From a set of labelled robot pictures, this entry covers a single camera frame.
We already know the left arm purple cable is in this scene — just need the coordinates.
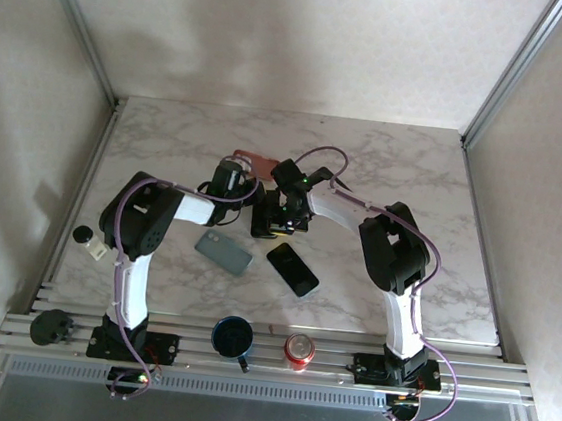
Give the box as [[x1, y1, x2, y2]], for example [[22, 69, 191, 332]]
[[95, 145, 262, 413]]

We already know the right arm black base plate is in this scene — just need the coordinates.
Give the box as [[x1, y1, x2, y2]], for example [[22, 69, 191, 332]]
[[350, 351, 446, 394]]

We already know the black round plug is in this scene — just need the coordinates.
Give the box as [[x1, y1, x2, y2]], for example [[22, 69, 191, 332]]
[[28, 305, 75, 350]]

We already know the aluminium frame post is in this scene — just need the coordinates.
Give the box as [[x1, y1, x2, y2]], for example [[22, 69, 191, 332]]
[[459, 0, 562, 160], [18, 0, 136, 115]]

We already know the black phone with pale-blue edge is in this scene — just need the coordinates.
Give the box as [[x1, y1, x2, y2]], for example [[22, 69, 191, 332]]
[[261, 240, 324, 301]]

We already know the red drink can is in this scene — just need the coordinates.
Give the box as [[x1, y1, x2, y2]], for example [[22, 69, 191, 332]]
[[281, 330, 318, 375]]

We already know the aluminium rail bed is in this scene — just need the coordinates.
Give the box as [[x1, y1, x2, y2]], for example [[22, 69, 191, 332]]
[[0, 294, 538, 412]]

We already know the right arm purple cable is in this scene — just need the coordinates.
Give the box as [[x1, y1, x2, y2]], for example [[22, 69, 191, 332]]
[[267, 143, 483, 421]]

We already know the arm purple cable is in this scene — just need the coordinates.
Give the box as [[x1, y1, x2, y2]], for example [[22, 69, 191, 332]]
[[267, 143, 483, 421], [95, 145, 262, 413]]

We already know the dark blue mug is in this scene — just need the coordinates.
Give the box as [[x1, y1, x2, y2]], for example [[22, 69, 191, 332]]
[[207, 313, 258, 374]]

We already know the pink phone case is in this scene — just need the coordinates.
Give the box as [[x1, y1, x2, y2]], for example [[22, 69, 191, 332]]
[[229, 148, 283, 184]]

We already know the aluminium side rail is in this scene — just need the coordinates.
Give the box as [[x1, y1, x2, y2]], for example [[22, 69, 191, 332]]
[[26, 98, 122, 323]]

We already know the grey-blue phone case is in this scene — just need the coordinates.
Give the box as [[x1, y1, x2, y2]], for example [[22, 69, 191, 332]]
[[190, 226, 258, 280]]

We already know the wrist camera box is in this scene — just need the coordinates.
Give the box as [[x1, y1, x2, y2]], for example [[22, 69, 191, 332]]
[[209, 155, 253, 202], [268, 156, 333, 196]]

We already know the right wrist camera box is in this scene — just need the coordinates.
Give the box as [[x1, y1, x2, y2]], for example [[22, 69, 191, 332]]
[[268, 156, 333, 196]]

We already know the small black controller board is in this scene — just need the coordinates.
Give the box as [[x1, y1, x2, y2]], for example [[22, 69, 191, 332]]
[[382, 390, 423, 421], [104, 364, 156, 394]]

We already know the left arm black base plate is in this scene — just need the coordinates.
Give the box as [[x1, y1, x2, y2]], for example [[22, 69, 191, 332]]
[[86, 324, 183, 368]]

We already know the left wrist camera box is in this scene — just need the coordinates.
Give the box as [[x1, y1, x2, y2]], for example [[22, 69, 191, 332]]
[[209, 155, 253, 202]]

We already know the perforated grey cable duct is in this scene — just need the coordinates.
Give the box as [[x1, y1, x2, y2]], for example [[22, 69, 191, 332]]
[[6, 355, 389, 415]]

